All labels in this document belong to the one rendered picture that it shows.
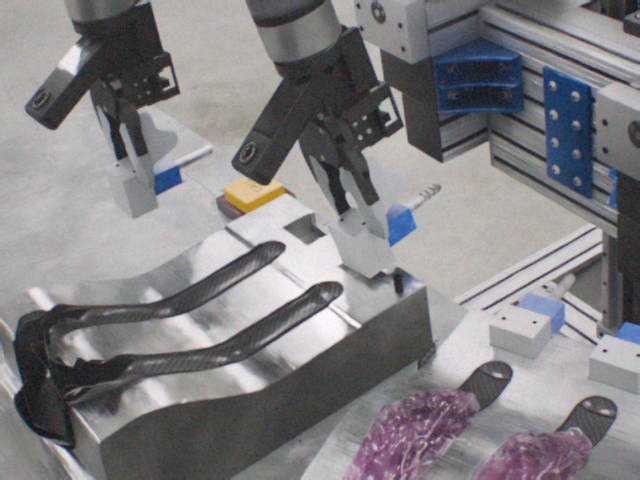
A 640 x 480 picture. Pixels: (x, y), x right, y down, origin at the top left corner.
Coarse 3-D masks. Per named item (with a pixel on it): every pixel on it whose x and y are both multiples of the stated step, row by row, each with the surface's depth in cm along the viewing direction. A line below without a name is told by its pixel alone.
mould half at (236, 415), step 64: (192, 256) 121; (320, 256) 117; (0, 320) 109; (192, 320) 112; (256, 320) 110; (320, 320) 108; (384, 320) 108; (0, 384) 112; (128, 384) 98; (192, 384) 100; (256, 384) 102; (320, 384) 106; (0, 448) 104; (64, 448) 102; (128, 448) 95; (192, 448) 99; (256, 448) 105
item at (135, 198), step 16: (128, 160) 127; (160, 160) 128; (176, 160) 129; (192, 160) 130; (112, 176) 125; (128, 176) 124; (160, 176) 126; (176, 176) 128; (112, 192) 128; (128, 192) 124; (144, 192) 125; (160, 192) 127; (128, 208) 126; (144, 208) 126
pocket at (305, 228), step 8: (304, 216) 124; (312, 216) 124; (288, 224) 123; (296, 224) 124; (304, 224) 124; (312, 224) 125; (288, 232) 123; (296, 232) 124; (304, 232) 125; (312, 232) 125; (320, 232) 124; (328, 232) 123; (304, 240) 124; (312, 240) 124
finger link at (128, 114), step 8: (120, 96) 118; (120, 104) 117; (128, 104) 117; (120, 112) 118; (128, 112) 117; (136, 112) 118; (120, 120) 119; (128, 120) 117; (136, 120) 118; (128, 128) 118; (136, 128) 119; (136, 136) 118; (136, 144) 119; (144, 144) 120; (136, 152) 120; (144, 152) 120
